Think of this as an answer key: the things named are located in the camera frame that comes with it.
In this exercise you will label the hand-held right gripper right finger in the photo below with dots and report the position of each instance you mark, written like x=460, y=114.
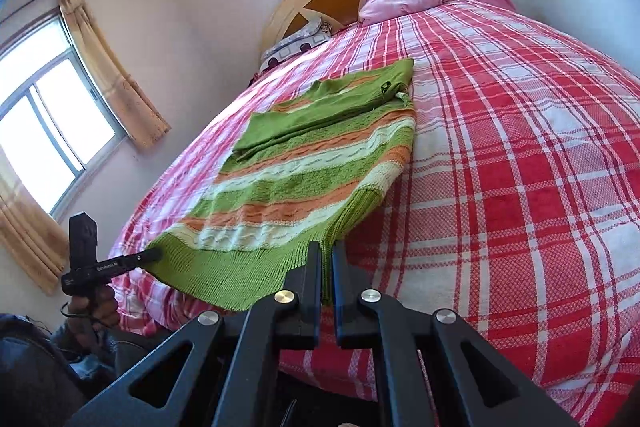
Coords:
x=342, y=307

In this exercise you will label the green orange striped knit sweater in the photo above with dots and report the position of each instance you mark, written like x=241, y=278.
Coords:
x=300, y=187

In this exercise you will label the side window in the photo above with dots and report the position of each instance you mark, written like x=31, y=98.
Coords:
x=55, y=122

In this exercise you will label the dark object beside bed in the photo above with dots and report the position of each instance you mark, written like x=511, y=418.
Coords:
x=254, y=78

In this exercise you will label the person's left hand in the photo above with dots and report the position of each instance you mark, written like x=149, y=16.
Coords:
x=105, y=307

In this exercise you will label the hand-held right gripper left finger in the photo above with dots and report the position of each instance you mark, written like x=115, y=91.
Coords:
x=312, y=302

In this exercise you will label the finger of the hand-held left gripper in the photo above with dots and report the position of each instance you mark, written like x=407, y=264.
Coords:
x=142, y=259

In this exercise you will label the grey white patterned pillow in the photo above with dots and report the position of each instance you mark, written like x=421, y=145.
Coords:
x=300, y=42

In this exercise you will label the red plaid bed sheet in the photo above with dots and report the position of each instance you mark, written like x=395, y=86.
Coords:
x=500, y=157

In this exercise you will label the yellow side window curtain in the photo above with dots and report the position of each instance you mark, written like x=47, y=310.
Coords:
x=30, y=232
x=115, y=72

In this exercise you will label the person's left forearm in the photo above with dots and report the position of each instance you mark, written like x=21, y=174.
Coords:
x=75, y=359

